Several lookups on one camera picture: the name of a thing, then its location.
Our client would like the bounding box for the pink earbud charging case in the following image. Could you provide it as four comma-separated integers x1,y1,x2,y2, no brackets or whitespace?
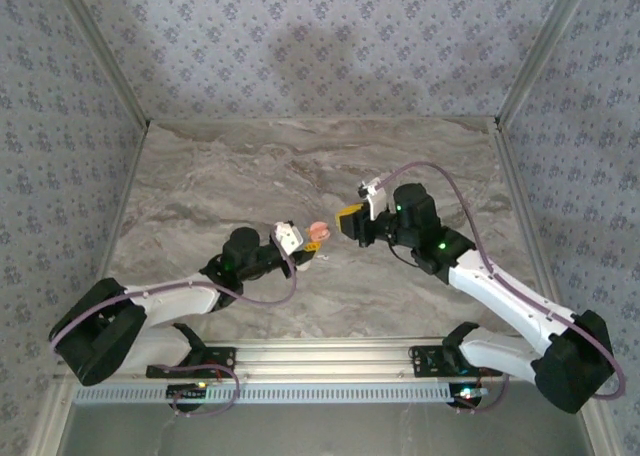
306,220,333,243

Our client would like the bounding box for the grey slotted cable duct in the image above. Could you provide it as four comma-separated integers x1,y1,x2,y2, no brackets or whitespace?
73,381,457,406

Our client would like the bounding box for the aluminium frame post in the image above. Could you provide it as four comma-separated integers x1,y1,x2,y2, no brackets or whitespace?
48,0,152,127
496,0,600,127

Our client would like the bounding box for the black controller board with LED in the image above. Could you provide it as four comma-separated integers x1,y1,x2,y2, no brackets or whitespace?
166,383,210,413
448,383,490,410

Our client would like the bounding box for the short aluminium frame strut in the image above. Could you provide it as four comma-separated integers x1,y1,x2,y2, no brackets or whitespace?
579,405,624,456
27,385,76,456

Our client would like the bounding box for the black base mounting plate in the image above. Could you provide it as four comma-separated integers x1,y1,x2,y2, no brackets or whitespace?
409,344,504,378
146,344,238,380

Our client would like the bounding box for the aluminium mounting rail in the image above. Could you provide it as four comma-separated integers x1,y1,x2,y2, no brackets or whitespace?
119,336,539,383

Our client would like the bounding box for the grey metal shelf panel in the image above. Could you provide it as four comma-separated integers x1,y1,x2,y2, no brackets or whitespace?
59,403,599,456

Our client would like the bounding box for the aluminium table side rail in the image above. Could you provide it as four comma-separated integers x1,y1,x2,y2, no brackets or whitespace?
97,120,151,287
492,120,559,307

